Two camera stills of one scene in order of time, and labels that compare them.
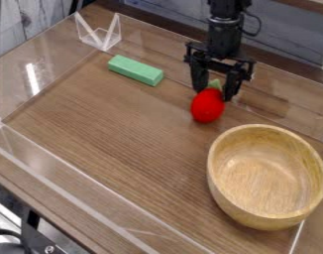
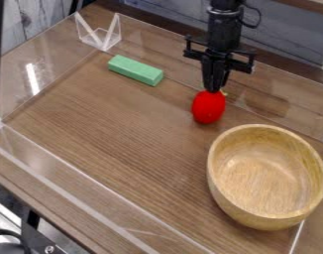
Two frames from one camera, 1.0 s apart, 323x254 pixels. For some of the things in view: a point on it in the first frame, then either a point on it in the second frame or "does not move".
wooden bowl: x=266 y=176 does not move
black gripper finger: x=234 y=82 -> x=223 y=69
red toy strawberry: x=208 y=102 does not move
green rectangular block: x=135 y=69 does not move
